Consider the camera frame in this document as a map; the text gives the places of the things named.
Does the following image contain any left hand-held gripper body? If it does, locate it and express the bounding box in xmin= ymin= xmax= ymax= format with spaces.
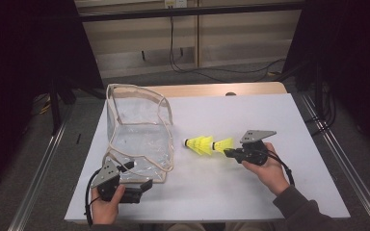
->
xmin=90 ymin=159 xmax=142 ymax=205

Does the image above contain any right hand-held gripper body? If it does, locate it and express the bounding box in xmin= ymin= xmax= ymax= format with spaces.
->
xmin=237 ymin=129 xmax=278 ymax=167

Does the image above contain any clear plastic bag beige trim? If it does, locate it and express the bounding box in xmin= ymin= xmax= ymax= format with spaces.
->
xmin=101 ymin=83 xmax=176 ymax=185

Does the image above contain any person's right hand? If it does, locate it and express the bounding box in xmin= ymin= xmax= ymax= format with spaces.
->
xmin=241 ymin=142 xmax=291 ymax=197

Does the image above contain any person's left hand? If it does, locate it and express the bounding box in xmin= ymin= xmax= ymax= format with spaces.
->
xmin=91 ymin=184 xmax=126 ymax=225

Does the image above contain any black metal stand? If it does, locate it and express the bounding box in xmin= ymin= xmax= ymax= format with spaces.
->
xmin=49 ymin=76 xmax=63 ymax=136

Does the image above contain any beige wooden cabinet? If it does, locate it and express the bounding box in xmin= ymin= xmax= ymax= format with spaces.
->
xmin=73 ymin=0 xmax=304 ymax=80

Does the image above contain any dark curtain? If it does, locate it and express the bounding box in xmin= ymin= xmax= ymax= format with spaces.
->
xmin=0 ymin=0 xmax=104 ymax=193
xmin=282 ymin=0 xmax=370 ymax=162

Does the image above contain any left hand-held gripper cable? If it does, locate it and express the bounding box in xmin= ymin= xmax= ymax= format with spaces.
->
xmin=84 ymin=168 xmax=101 ymax=227

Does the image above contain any aluminium floor rail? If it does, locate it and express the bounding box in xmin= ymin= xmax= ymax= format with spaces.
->
xmin=8 ymin=105 xmax=71 ymax=231
xmin=300 ymin=92 xmax=370 ymax=231

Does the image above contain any bundle of black floor cables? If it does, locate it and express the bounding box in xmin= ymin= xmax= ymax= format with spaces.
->
xmin=304 ymin=83 xmax=337 ymax=136

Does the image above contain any black power cable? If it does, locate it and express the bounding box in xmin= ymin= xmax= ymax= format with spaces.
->
xmin=168 ymin=7 xmax=287 ymax=83

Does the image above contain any white wall socket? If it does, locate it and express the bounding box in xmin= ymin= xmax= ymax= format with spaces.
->
xmin=164 ymin=0 xmax=188 ymax=9

